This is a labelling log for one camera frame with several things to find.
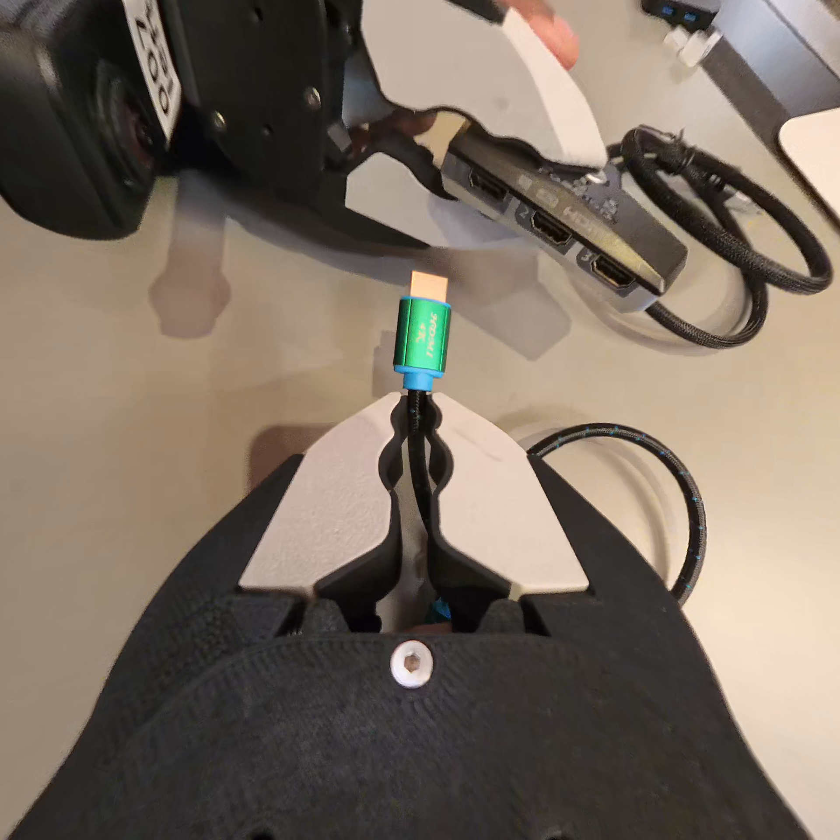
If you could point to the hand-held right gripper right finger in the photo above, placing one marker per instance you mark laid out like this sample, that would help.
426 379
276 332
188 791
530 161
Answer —
512 518

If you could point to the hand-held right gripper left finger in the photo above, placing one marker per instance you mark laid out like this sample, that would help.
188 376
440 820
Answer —
321 518

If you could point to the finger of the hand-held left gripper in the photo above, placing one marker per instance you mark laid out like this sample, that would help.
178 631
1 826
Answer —
459 59
394 210

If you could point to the small white plastic part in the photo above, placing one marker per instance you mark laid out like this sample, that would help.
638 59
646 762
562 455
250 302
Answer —
689 46

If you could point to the person's left hand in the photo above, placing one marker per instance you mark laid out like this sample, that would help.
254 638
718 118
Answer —
558 36

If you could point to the black usb hub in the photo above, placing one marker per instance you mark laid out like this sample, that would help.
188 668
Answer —
682 10

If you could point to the wood-framed black panel stand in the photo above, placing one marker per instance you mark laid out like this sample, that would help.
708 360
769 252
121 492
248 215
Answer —
817 151

